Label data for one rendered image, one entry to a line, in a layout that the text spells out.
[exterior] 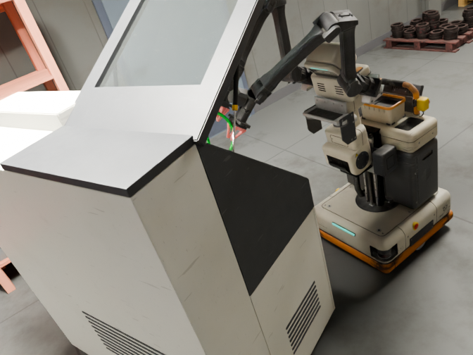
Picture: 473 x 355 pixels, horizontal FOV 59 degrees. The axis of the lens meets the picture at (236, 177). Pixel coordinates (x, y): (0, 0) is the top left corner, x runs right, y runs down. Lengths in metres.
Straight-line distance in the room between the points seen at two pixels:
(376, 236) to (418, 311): 0.45
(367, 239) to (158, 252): 1.61
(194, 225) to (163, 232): 0.13
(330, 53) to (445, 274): 1.44
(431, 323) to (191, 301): 1.49
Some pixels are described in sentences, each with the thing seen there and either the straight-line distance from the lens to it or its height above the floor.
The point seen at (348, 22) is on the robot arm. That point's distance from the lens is 1.74.
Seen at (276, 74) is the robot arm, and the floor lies 1.43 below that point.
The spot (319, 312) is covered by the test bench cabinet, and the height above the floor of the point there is 0.22.
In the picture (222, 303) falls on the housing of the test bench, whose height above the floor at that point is 0.90.
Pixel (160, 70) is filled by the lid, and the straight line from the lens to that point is 1.58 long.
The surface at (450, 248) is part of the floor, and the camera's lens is 2.90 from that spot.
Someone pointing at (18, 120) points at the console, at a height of 1.51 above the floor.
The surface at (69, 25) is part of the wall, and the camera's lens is 4.19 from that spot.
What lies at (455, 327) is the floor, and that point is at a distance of 2.51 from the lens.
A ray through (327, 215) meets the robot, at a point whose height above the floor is 0.27.
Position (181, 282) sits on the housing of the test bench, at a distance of 1.32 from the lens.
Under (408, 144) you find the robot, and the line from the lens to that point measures 2.44.
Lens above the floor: 1.99
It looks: 30 degrees down
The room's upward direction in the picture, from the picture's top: 17 degrees counter-clockwise
